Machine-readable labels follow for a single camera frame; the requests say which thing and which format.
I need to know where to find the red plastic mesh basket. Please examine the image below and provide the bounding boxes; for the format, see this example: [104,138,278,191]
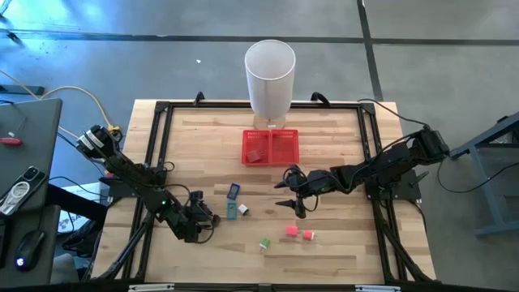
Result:
[269,129,301,167]
[242,129,272,167]

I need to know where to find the white table bracket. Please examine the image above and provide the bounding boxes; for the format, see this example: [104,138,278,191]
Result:
[354,284,402,292]
[128,283,176,292]

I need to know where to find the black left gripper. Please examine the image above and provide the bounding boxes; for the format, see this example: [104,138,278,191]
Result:
[172,189,222,245]

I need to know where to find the black tangled cables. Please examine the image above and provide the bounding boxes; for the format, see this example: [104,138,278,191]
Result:
[60,221,102,260]

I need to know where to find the smartphone in clear case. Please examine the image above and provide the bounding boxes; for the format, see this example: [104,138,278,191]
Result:
[0,165,48,217]

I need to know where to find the yellow power cable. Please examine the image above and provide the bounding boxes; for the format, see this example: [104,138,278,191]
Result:
[0,68,122,178]

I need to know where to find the black floor bar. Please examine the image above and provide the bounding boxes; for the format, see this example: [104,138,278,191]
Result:
[0,84,45,97]

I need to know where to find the dark blue digital timer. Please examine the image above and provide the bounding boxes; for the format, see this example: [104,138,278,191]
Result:
[226,182,242,201]

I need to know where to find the white printed box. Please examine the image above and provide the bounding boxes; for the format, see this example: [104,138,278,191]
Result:
[58,181,109,234]

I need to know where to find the red handled screwdriver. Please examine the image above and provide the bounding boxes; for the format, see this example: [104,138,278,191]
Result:
[0,116,29,148]

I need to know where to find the black computer mouse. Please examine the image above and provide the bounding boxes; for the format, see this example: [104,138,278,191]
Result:
[14,229,46,273]

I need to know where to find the black metal table frame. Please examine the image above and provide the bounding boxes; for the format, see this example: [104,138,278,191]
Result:
[91,100,437,285]

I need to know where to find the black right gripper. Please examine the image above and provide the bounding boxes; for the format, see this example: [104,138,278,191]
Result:
[274,164,340,220]

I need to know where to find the grey blue metal table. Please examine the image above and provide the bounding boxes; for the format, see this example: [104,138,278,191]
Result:
[447,111,519,238]

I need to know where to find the dark grey side desk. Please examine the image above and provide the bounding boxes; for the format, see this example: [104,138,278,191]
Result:
[0,98,63,287]

